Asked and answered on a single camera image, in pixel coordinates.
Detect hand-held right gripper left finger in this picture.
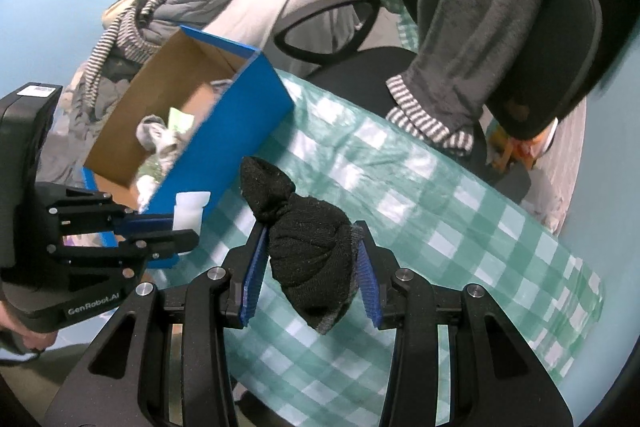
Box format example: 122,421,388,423
44,224,271,427

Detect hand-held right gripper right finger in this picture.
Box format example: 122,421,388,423
352,221,573,427

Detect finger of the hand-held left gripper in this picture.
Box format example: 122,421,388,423
47,187,176,235
47,229,201,279

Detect small white container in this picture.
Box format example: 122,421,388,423
172,191,212,233

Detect black sock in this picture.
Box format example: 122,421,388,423
239,155,365,335

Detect blue cardboard box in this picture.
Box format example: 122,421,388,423
82,25,296,270

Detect person's left hand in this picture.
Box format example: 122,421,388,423
0,299,53,355

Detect white cloth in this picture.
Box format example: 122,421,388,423
135,174,163,208

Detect grey rolled socks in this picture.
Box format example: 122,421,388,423
136,116,181,172

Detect green checked tablecloth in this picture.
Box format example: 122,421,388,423
165,69,606,427

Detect light green cloth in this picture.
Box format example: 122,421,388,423
167,107,196,132

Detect striped knit garment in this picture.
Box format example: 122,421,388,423
87,0,181,82

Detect orange packaging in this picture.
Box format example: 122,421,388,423
487,117,558,170

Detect black office chair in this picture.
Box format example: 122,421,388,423
274,0,603,202

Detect dark grey fleece garment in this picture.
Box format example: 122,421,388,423
386,0,563,158

